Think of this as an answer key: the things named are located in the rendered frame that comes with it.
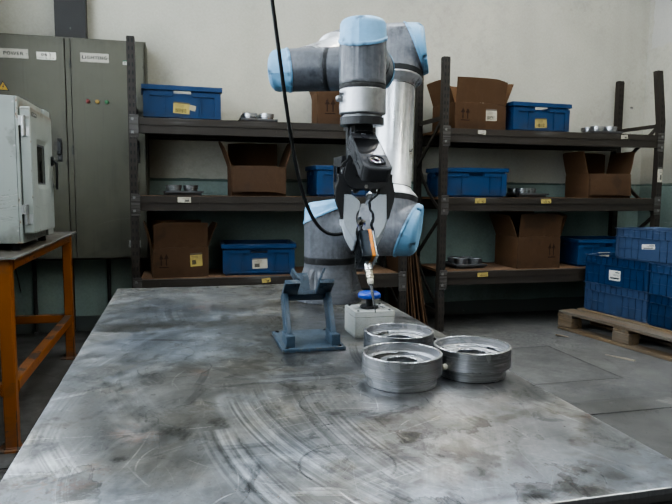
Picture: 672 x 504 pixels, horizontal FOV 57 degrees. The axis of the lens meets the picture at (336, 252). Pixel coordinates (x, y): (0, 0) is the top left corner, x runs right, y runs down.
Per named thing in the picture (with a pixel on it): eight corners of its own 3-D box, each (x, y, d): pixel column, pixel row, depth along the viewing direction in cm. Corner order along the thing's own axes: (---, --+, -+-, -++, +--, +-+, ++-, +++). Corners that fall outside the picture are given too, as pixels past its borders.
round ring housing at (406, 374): (442, 397, 76) (443, 364, 75) (356, 392, 77) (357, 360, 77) (441, 372, 86) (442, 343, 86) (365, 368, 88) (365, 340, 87)
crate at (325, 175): (370, 196, 488) (370, 167, 486) (385, 196, 451) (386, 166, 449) (305, 195, 475) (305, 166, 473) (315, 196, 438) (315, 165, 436)
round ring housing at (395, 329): (447, 361, 92) (447, 334, 91) (384, 369, 87) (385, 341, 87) (409, 345, 101) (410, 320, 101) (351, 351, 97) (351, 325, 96)
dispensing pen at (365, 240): (369, 306, 93) (354, 210, 100) (363, 317, 96) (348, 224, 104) (383, 305, 93) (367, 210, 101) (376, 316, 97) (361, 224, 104)
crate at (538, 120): (541, 137, 520) (542, 110, 518) (570, 133, 484) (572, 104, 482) (486, 135, 505) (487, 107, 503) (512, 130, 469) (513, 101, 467)
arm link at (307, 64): (323, 24, 151) (262, 38, 107) (368, 22, 149) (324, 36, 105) (325, 74, 155) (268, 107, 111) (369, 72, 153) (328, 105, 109)
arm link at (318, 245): (310, 253, 149) (310, 196, 148) (365, 254, 146) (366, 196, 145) (297, 258, 137) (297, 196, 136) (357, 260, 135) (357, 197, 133)
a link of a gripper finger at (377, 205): (380, 245, 106) (375, 191, 105) (391, 249, 101) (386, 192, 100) (363, 248, 106) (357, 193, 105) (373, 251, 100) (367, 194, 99)
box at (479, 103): (515, 131, 472) (517, 80, 468) (447, 128, 453) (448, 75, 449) (485, 135, 510) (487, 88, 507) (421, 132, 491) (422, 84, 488)
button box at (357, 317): (394, 336, 107) (395, 308, 107) (355, 338, 105) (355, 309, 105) (380, 326, 115) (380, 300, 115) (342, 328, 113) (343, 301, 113)
